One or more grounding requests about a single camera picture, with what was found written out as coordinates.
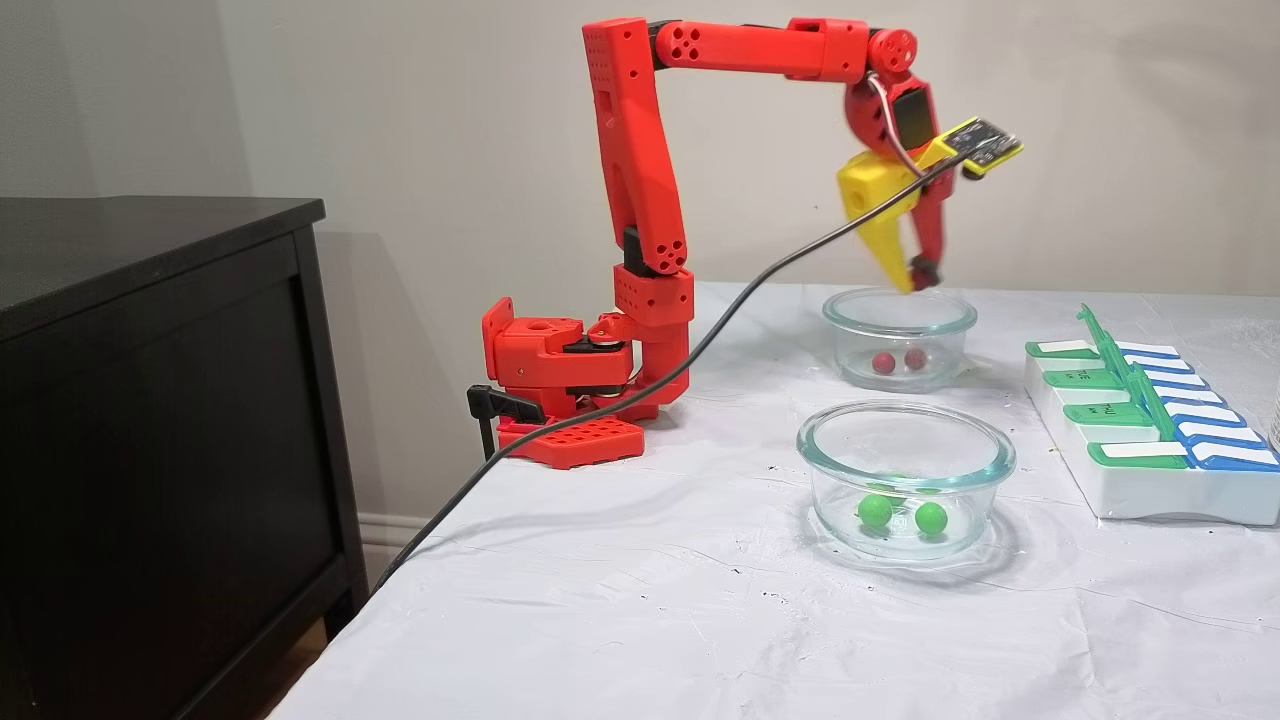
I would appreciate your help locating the large clear glass bowl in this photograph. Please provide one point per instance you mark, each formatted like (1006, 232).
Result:
(830, 480)

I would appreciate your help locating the small clear glass bowl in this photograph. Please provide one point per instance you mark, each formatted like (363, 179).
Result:
(850, 345)

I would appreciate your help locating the clear glass container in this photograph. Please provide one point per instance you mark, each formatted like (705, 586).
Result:
(1277, 425)

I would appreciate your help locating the black table clamp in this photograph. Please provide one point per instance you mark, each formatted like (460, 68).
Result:
(500, 403)

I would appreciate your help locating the weekly pill organizer box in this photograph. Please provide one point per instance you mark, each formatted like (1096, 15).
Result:
(1150, 495)

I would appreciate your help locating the black wooden cabinet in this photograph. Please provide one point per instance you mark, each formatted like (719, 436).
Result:
(150, 450)

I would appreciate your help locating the white tablecloth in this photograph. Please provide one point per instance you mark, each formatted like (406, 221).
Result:
(650, 620)

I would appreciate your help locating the camera board on yellow mount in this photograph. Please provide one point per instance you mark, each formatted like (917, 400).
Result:
(985, 148)

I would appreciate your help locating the white baseboard trim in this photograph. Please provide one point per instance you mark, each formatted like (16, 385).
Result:
(385, 530)

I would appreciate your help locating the green ball pill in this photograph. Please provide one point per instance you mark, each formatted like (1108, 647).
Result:
(931, 517)
(885, 488)
(875, 511)

